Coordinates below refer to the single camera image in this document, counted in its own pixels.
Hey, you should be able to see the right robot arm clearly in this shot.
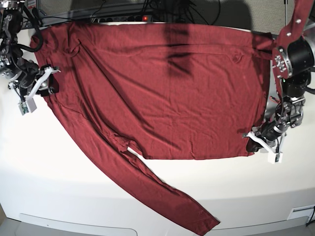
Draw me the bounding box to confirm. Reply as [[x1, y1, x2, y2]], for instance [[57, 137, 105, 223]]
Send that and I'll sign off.
[[0, 0, 60, 115]]

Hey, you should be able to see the dark red long-sleeve T-shirt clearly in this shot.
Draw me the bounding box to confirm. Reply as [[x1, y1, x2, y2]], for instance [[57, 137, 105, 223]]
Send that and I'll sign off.
[[35, 22, 275, 236]]

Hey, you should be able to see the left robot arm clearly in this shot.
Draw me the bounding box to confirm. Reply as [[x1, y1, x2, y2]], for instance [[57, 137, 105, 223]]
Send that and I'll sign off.
[[243, 0, 315, 164]]

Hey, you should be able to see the white label plate on table edge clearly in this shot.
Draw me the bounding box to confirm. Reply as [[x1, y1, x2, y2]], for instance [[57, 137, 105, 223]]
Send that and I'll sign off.
[[287, 205, 315, 221]]

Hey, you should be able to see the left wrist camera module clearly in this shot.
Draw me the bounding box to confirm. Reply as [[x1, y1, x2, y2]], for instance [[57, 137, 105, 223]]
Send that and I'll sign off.
[[267, 152, 283, 164]]

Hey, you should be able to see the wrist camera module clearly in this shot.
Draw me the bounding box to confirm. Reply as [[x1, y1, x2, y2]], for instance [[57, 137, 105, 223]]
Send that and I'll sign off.
[[267, 152, 283, 164], [18, 98, 37, 115]]

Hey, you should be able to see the black power strip red switch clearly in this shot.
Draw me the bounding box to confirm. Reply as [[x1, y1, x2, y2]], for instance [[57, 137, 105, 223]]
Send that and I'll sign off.
[[92, 15, 151, 23]]

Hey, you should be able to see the black cable at table corner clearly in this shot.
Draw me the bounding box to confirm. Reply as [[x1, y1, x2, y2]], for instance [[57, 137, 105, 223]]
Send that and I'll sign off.
[[305, 206, 315, 227]]

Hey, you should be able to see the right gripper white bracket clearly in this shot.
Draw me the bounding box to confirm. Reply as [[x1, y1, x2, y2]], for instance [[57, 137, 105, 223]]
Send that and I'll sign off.
[[8, 64, 60, 102]]

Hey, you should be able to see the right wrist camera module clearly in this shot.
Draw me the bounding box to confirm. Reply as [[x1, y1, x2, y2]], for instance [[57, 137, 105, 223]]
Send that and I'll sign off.
[[18, 98, 37, 115]]

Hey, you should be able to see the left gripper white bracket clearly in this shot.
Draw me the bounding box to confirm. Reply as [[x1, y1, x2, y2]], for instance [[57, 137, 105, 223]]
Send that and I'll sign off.
[[242, 122, 287, 154]]

